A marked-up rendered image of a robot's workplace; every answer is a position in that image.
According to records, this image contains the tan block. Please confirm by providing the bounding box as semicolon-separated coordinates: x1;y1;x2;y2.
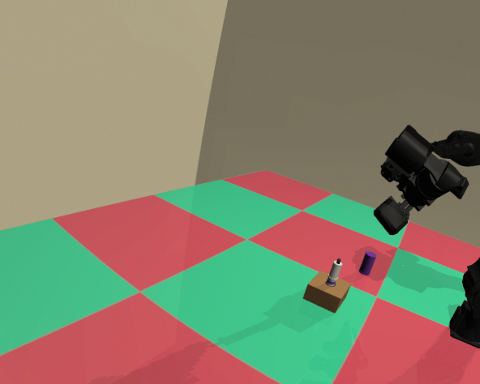
303;271;351;313

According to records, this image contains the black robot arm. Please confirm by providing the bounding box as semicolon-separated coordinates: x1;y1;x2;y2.
381;125;480;349

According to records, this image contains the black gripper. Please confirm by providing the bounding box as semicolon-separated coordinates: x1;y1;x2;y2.
374;173;436;235

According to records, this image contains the purple cylinder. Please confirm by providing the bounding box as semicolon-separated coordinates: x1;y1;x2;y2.
359;251;377;275

